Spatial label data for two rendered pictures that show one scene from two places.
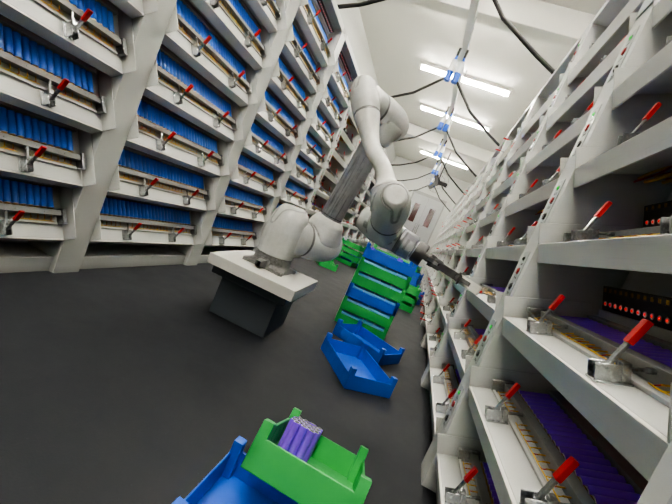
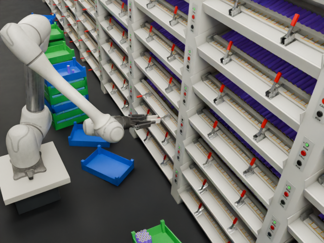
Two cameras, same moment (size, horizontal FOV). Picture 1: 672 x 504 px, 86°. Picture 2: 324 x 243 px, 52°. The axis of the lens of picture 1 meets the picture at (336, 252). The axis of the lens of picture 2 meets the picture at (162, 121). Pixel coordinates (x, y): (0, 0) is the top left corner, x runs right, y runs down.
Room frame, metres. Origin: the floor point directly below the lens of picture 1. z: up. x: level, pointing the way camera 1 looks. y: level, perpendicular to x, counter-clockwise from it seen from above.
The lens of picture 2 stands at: (-0.05, 0.55, 1.66)
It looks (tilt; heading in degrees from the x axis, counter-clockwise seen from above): 37 degrees down; 319
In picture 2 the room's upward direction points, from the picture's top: 4 degrees clockwise
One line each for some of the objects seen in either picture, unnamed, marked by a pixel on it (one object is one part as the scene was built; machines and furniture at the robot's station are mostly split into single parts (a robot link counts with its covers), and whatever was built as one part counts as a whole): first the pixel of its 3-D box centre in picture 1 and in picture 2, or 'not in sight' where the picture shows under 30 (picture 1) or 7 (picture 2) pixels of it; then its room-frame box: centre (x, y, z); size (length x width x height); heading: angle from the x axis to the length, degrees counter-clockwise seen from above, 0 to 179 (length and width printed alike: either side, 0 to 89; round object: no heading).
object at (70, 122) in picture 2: (361, 320); (68, 114); (2.10, -0.30, 0.04); 0.30 x 0.20 x 0.08; 86
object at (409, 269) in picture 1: (389, 258); (61, 71); (2.10, -0.30, 0.44); 0.30 x 0.20 x 0.08; 86
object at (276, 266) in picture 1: (270, 260); (27, 164); (1.47, 0.24, 0.27); 0.22 x 0.18 x 0.06; 168
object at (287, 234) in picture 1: (286, 230); (22, 143); (1.50, 0.22, 0.41); 0.18 x 0.16 x 0.22; 137
